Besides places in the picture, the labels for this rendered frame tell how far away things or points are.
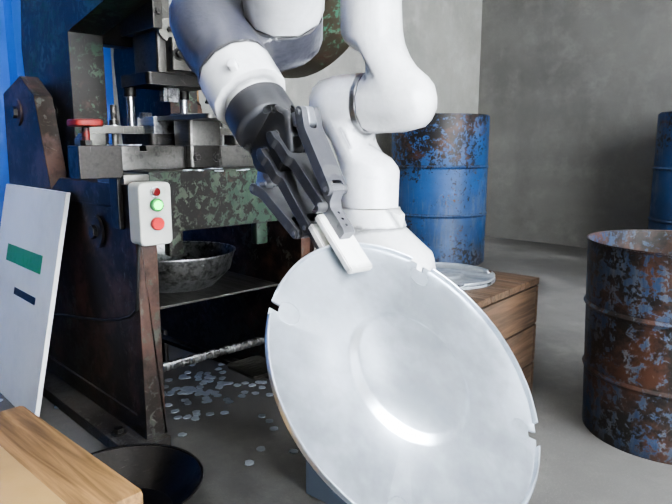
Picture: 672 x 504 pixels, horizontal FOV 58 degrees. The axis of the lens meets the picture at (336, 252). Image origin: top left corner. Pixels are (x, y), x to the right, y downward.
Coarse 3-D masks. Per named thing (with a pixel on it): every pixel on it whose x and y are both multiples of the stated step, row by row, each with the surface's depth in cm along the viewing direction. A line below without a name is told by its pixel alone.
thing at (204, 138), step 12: (168, 120) 156; (180, 120) 155; (192, 120) 154; (204, 120) 156; (216, 120) 156; (180, 132) 156; (192, 132) 154; (204, 132) 156; (216, 132) 159; (180, 144) 157; (192, 144) 154; (204, 144) 157; (216, 144) 159; (192, 156) 155; (204, 156) 157; (216, 156) 159
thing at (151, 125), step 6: (138, 120) 166; (144, 120) 164; (150, 120) 161; (156, 120) 161; (144, 126) 164; (150, 126) 162; (156, 126) 161; (162, 126) 162; (168, 126) 163; (150, 132) 162; (156, 132) 161; (162, 132) 162; (168, 132) 164
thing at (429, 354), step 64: (320, 256) 59; (384, 256) 64; (320, 320) 54; (384, 320) 57; (448, 320) 63; (320, 384) 49; (384, 384) 52; (448, 384) 56; (512, 384) 62; (320, 448) 46; (384, 448) 49; (448, 448) 52; (512, 448) 56
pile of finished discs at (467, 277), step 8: (440, 264) 179; (448, 264) 179; (456, 264) 178; (464, 264) 176; (440, 272) 165; (448, 272) 165; (456, 272) 165; (464, 272) 168; (472, 272) 168; (480, 272) 168; (488, 272) 168; (456, 280) 158; (464, 280) 158; (472, 280) 158; (480, 280) 158; (488, 280) 156; (464, 288) 152; (472, 288) 153
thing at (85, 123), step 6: (72, 120) 127; (78, 120) 126; (84, 120) 127; (90, 120) 128; (96, 120) 128; (102, 120) 130; (72, 126) 130; (78, 126) 130; (84, 126) 130; (90, 126) 130; (96, 126) 130; (84, 132) 130; (84, 138) 130
